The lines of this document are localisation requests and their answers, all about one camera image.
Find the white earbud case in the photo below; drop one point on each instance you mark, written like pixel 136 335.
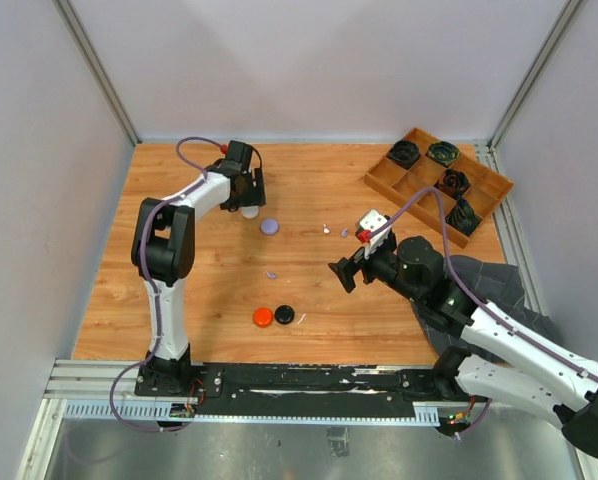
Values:
pixel 250 212

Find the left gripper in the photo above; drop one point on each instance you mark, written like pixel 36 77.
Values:
pixel 256 195

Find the grey cable duct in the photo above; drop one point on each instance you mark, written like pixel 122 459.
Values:
pixel 166 411

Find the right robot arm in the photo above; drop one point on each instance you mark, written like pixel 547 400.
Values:
pixel 539 376

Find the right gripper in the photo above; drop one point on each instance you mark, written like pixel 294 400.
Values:
pixel 347 267

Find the grey checked cloth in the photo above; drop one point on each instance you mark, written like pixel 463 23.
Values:
pixel 502 284

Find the orange earbud case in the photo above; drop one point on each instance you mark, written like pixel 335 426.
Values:
pixel 263 317

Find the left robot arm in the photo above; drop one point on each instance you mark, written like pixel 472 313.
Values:
pixel 163 250

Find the dark rolled cloth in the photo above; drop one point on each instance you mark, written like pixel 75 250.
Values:
pixel 404 153
pixel 444 153
pixel 453 183
pixel 463 218

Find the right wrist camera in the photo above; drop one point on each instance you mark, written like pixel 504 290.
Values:
pixel 371 228

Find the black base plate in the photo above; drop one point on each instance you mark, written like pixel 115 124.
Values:
pixel 302 389

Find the black earbud case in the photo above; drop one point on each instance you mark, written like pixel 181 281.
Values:
pixel 284 314

